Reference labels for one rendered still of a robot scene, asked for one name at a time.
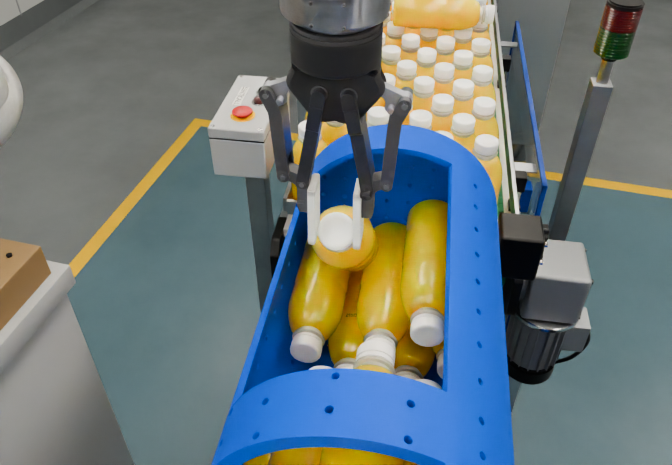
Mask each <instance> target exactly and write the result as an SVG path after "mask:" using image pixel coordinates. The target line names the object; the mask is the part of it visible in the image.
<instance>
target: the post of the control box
mask: <svg viewBox="0 0 672 465"><path fill-rule="evenodd" d="M245 180H246V189H247V198H248V207H249V215H250V224H251V233H252V242H253V250H254V259H255V268H256V277H257V286H258V294H259V303H260V312H262V309H263V306H264V302H265V299H266V296H267V293H268V290H269V287H270V284H271V281H272V274H271V263H270V249H271V239H272V235H273V233H274V224H273V212H272V200H271V189H270V177H269V176H268V178H267V179H260V178H249V177H245Z"/></svg>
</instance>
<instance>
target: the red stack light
mask: <svg viewBox="0 0 672 465"><path fill-rule="evenodd" d="M643 10H644V8H643V9H641V10H639V11H634V12H627V11H620V10H616V9H614V8H612V7H610V6H609V5H608V4H607V2H606V4H605V7H604V11H603V15H602V19H601V22H600V25H601V27H602V28H603V29H605V30H607V31H610V32H613V33H619V34H629V33H633V32H635V31H636V30H637V29H638V25H639V22H640V19H641V16H642V13H643Z"/></svg>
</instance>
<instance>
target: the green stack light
mask: <svg viewBox="0 0 672 465"><path fill-rule="evenodd" d="M636 32H637V30H636V31H635V32H633V33H629V34H619V33H613V32H610V31H607V30H605V29H603V28H602V27H601V25H599V29H598V33H597V36H596V40H595V43H594V47H593V51H594V53H595V54H596V55H598V56H600V57H602V58H606V59H611V60H621V59H625V58H627V57H628V56H629V54H630V51H631V47H632V44H633V41H634V38H635V35H636Z"/></svg>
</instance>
